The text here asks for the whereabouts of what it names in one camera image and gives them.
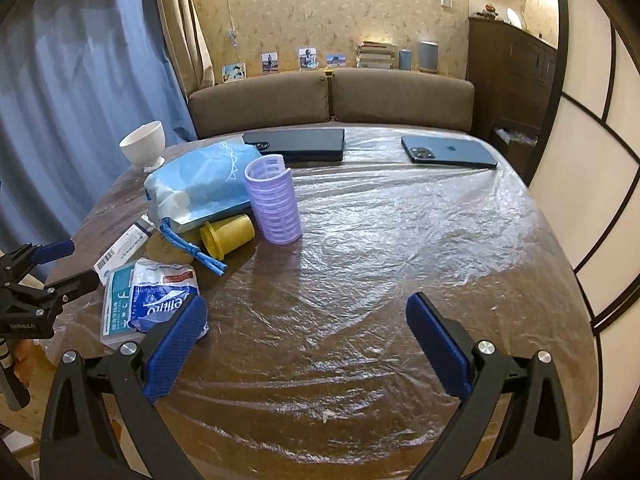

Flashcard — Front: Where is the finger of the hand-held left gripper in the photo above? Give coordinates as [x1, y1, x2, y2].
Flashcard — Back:
[17, 269, 103, 311]
[0, 240, 76, 286]

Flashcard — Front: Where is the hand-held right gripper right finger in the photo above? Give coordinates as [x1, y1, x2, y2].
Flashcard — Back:
[405, 291, 576, 480]

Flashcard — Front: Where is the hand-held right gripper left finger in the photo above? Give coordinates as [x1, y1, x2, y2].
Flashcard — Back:
[40, 294, 209, 480]

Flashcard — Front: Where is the white barcode box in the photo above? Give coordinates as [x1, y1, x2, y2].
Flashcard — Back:
[93, 214, 157, 286]

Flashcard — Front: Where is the blue plastic bag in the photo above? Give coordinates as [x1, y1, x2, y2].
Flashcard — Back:
[144, 141, 258, 277]

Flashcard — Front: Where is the teal wipes packet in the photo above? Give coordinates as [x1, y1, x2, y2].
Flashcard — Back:
[100, 261, 146, 351]

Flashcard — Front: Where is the crumpled white blue packet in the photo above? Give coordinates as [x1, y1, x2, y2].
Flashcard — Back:
[127, 258, 210, 341]

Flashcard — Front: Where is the yellow round lid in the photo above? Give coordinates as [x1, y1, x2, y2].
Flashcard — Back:
[200, 213, 256, 261]

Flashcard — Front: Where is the clear plastic table cover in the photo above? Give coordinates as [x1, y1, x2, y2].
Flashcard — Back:
[45, 127, 598, 480]

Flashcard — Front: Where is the white ceramic bowl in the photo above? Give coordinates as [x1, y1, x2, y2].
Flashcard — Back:
[119, 120, 167, 169]

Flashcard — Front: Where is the blue curtain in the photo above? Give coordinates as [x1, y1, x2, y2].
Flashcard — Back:
[0, 0, 198, 281]

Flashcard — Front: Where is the purple hair roller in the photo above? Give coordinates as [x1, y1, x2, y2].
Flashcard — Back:
[244, 155, 303, 244]

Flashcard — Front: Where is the dark blue smartphone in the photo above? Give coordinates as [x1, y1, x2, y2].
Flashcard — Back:
[401, 135, 499, 170]

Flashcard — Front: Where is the dark bin with plastic liner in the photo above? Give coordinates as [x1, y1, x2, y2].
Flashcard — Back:
[492, 120, 541, 181]

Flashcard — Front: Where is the black flat tablet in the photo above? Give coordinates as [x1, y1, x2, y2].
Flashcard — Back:
[242, 128, 346, 163]

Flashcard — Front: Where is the white panel room divider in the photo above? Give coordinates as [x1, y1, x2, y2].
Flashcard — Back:
[527, 0, 640, 480]

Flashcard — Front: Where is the beige curtain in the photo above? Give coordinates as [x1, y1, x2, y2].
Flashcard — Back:
[150, 0, 216, 96]

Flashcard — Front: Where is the dark wooden cabinet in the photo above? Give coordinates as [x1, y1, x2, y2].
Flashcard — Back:
[468, 14, 558, 133]

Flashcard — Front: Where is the grey cylindrical speaker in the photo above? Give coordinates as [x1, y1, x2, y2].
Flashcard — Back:
[418, 41, 440, 73]

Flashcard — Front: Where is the stack of books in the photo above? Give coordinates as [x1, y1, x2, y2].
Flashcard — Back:
[356, 40, 399, 70]

